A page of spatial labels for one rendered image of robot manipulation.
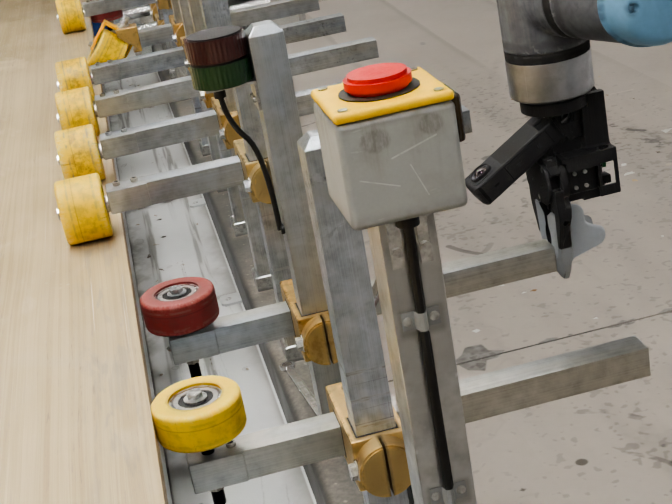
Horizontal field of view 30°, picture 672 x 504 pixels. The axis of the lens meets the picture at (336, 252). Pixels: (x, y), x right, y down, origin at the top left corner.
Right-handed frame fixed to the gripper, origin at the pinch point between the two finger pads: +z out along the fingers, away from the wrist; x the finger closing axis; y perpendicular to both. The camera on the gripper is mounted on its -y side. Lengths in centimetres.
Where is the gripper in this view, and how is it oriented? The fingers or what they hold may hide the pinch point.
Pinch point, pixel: (556, 268)
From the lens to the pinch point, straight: 143.6
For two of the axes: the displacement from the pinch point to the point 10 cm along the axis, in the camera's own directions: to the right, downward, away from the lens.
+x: -2.0, -3.3, 9.2
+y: 9.6, -2.5, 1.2
